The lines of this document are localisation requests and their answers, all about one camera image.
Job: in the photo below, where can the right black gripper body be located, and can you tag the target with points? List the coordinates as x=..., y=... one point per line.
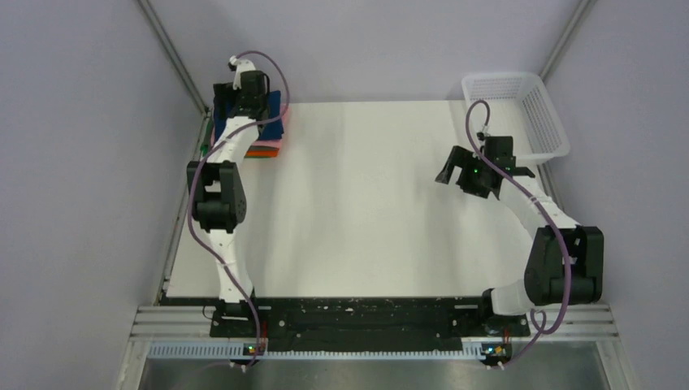
x=473, y=179

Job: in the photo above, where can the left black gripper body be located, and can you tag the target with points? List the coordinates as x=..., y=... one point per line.
x=226, y=93

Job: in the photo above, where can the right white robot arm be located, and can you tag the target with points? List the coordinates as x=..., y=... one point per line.
x=564, y=266

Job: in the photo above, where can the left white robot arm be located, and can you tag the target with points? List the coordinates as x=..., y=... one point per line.
x=217, y=203

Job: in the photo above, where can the pink folded t-shirt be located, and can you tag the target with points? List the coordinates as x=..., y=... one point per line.
x=271, y=138

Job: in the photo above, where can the orange folded t-shirt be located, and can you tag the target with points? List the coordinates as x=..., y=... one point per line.
x=262, y=153

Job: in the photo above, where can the white plastic basket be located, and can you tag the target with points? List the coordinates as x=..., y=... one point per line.
x=522, y=109

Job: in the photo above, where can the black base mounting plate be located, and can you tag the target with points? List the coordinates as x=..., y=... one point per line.
x=420, y=323

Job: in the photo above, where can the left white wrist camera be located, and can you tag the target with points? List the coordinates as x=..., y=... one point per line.
x=239, y=67

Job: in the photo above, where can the left vertical metal post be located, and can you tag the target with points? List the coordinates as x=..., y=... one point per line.
x=171, y=53

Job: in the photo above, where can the vertical metal post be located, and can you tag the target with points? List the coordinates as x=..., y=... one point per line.
x=171, y=53
x=579, y=14

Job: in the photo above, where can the right vertical metal post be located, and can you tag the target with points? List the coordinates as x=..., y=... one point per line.
x=579, y=14

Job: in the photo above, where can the white slotted cable duct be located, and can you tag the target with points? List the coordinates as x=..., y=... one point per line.
x=227, y=350

